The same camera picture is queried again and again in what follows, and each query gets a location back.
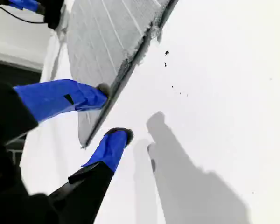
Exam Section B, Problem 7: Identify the black arm camera box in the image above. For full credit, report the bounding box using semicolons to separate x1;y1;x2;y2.
43;0;66;30

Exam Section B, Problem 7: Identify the black camera cable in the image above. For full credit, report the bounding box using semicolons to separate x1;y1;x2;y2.
0;1;47;24

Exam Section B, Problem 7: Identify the grey striped towel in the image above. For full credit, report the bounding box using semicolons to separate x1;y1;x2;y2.
66;0;179;150

